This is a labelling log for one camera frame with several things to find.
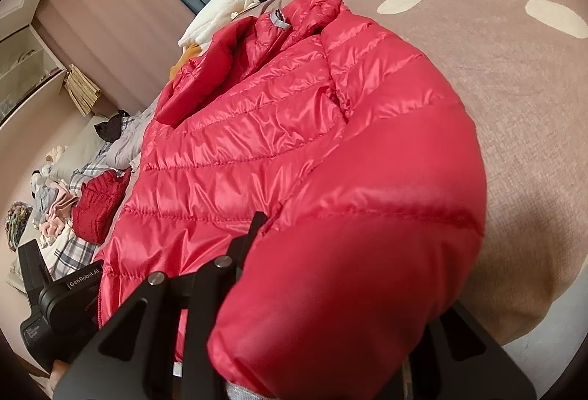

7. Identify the pink-red hooded down jacket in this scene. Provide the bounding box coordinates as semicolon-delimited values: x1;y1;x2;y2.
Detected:
97;0;488;400

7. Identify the brown polka-dot bed cover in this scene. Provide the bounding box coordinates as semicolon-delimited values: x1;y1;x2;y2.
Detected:
294;0;588;346

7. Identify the dark red folded down jacket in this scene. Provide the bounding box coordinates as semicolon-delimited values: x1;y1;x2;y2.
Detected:
72;170;132;244

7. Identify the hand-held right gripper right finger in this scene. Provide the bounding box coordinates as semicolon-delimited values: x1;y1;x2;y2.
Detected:
404;303;506;400

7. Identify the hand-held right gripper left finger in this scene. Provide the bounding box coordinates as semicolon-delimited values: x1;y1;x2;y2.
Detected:
54;211;268;400

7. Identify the hanging straw fringe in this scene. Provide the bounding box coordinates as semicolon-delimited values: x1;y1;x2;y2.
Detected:
64;64;103;116

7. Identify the grey-blue crumpled garment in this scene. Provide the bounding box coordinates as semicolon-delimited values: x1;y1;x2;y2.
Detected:
34;186;58;217

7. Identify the black garment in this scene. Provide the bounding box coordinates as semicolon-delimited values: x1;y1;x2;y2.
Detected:
94;110;132;142

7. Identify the floral fabric bag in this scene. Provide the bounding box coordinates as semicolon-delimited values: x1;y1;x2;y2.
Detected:
4;201;34;254

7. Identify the pile of pink white clothes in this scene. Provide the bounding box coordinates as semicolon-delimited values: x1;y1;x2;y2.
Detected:
34;179;82;249

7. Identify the grey quilt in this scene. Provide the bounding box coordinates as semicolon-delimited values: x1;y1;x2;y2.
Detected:
108;99;161;171

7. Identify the white wall shelf unit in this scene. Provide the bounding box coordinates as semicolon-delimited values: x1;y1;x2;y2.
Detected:
0;21;68;127

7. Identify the black and white plush toy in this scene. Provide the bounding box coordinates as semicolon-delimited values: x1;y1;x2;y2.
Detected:
30;170;49;199

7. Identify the pink curtain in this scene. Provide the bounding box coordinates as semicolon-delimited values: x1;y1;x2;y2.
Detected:
34;0;194;116

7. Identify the beige pillow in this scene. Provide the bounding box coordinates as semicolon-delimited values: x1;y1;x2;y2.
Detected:
48;122;111;180

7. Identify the white goose plush toy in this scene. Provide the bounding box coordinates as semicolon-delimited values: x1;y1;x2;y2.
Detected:
168;0;276;79

